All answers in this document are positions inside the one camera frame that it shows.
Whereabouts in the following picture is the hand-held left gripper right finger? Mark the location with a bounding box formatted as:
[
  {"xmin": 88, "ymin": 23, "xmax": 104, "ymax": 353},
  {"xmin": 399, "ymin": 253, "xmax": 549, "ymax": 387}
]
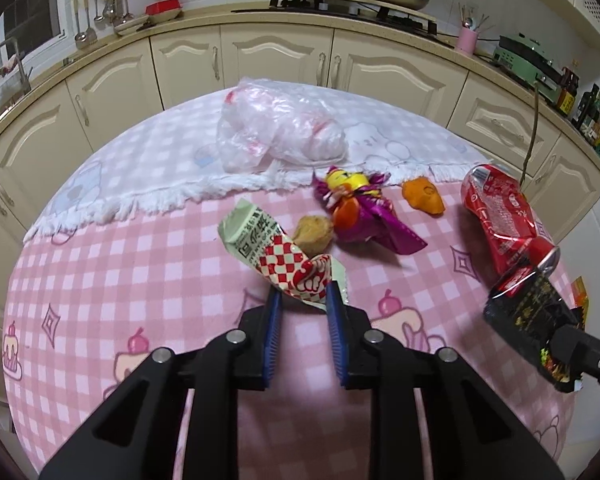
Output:
[{"xmin": 326, "ymin": 281, "xmax": 566, "ymax": 480}]

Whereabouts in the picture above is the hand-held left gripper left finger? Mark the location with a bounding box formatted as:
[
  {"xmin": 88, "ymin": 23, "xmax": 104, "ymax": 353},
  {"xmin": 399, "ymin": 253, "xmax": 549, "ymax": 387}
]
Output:
[{"xmin": 39, "ymin": 290, "xmax": 284, "ymax": 480}]

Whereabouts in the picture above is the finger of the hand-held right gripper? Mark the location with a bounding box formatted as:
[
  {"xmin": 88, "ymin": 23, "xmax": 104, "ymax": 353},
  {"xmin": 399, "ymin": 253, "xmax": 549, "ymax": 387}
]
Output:
[{"xmin": 550, "ymin": 326, "xmax": 600, "ymax": 395}]

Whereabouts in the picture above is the yellow snack packet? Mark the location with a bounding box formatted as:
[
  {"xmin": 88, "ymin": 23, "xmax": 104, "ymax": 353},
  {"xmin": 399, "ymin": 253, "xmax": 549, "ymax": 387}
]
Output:
[{"xmin": 571, "ymin": 276, "xmax": 592, "ymax": 323}]

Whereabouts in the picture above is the black snack bag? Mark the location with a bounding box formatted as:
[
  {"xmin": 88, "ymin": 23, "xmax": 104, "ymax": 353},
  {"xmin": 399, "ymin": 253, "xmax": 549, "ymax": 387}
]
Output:
[{"xmin": 482, "ymin": 267, "xmax": 588, "ymax": 393}]

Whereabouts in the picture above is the red checked paper snack bag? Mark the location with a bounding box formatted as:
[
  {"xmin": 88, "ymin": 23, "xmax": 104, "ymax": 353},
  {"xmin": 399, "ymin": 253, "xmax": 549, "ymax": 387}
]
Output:
[{"xmin": 217, "ymin": 199, "xmax": 348, "ymax": 311}]

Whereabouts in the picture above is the brown bread piece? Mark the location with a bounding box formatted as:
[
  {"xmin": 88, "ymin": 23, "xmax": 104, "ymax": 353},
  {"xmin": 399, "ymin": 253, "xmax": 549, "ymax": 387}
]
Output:
[{"xmin": 294, "ymin": 215, "xmax": 335, "ymax": 256}]

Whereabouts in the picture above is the purple yellow candy wrapper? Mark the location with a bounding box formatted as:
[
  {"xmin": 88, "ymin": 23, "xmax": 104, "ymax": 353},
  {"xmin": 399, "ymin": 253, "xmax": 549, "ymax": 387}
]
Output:
[{"xmin": 314, "ymin": 165, "xmax": 428, "ymax": 256}]

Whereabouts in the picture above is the crushed red drink can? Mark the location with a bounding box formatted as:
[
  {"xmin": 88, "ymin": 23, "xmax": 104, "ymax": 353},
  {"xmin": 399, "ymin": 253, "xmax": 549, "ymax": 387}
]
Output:
[{"xmin": 461, "ymin": 162, "xmax": 561, "ymax": 296}]

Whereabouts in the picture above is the orange fruit peel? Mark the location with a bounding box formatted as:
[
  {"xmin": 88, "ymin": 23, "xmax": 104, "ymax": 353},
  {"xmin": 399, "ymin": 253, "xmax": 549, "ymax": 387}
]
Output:
[{"xmin": 402, "ymin": 176, "xmax": 446, "ymax": 217}]

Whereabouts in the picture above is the clear red printed plastic bag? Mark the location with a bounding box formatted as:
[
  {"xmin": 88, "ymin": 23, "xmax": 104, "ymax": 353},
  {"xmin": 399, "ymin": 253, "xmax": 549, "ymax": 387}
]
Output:
[{"xmin": 216, "ymin": 77, "xmax": 349, "ymax": 173}]

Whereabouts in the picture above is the pink checked tablecloth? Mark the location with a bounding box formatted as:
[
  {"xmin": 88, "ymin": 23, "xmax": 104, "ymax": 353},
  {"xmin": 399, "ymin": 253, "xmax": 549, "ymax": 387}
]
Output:
[{"xmin": 2, "ymin": 180, "xmax": 588, "ymax": 480}]

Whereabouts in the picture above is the dark glass bottle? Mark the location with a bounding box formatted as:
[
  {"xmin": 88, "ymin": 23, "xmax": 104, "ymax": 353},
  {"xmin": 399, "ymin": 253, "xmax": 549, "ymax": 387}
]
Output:
[
  {"xmin": 572, "ymin": 84, "xmax": 600, "ymax": 133},
  {"xmin": 582, "ymin": 91, "xmax": 600, "ymax": 138}
]

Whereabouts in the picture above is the cream cabinet drawer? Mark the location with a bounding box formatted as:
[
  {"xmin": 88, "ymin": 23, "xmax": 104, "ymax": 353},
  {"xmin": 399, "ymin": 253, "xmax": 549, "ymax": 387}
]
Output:
[{"xmin": 447, "ymin": 74, "xmax": 563, "ymax": 163}]

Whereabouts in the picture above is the soy sauce bottle yellow label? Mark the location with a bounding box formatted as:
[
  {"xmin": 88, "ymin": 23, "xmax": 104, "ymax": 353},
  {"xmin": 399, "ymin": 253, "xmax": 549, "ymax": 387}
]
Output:
[{"xmin": 557, "ymin": 67, "xmax": 580, "ymax": 116}]

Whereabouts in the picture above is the green electric cooker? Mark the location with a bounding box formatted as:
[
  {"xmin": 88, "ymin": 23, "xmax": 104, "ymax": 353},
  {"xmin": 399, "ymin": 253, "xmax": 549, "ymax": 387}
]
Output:
[{"xmin": 492, "ymin": 34, "xmax": 566, "ymax": 101}]

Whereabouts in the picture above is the pink utensil holder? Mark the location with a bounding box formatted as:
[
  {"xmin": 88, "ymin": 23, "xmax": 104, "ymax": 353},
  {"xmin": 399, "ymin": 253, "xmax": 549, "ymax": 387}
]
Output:
[{"xmin": 455, "ymin": 26, "xmax": 478, "ymax": 56}]

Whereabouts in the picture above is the black gas stove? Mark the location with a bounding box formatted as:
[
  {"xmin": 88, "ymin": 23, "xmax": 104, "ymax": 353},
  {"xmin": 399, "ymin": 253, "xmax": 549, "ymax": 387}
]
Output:
[{"xmin": 230, "ymin": 0, "xmax": 453, "ymax": 43}]

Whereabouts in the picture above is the beige kitchen countertop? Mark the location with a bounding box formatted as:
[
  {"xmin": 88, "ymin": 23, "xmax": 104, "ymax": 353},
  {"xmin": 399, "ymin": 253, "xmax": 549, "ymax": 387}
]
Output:
[{"xmin": 0, "ymin": 2, "xmax": 600, "ymax": 183}]

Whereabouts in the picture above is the white bowl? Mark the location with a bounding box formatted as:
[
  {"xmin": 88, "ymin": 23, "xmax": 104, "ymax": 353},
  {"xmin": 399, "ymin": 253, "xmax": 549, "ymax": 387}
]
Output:
[{"xmin": 114, "ymin": 14, "xmax": 151, "ymax": 37}]

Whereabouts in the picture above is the red bowl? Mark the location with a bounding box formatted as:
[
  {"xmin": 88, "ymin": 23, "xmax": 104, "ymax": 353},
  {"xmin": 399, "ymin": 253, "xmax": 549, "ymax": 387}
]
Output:
[{"xmin": 145, "ymin": 1, "xmax": 184, "ymax": 23}]

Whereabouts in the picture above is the metal kitchen faucet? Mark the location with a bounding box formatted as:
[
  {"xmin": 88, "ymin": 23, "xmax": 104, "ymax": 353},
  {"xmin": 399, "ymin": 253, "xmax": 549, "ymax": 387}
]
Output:
[{"xmin": 0, "ymin": 37, "xmax": 33, "ymax": 93}]

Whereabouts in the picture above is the row of hanging kitchen utensils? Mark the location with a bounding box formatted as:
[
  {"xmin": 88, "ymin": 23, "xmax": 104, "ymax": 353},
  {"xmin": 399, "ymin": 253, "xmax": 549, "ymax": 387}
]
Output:
[{"xmin": 72, "ymin": 0, "xmax": 135, "ymax": 50}]

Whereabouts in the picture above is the sliding window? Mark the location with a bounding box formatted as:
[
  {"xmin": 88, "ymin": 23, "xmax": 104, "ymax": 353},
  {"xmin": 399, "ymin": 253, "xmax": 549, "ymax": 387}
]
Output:
[{"xmin": 0, "ymin": 0, "xmax": 68, "ymax": 91}]

